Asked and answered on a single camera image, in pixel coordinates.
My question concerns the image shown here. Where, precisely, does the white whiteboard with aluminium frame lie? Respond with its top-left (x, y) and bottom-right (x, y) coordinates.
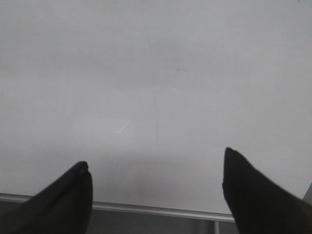
top-left (0, 0), bottom-right (312, 220)

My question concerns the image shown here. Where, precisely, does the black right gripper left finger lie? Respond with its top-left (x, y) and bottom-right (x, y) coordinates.
top-left (0, 161), bottom-right (93, 234)

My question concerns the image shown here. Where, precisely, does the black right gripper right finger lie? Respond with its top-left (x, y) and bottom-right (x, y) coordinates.
top-left (222, 147), bottom-right (312, 234)

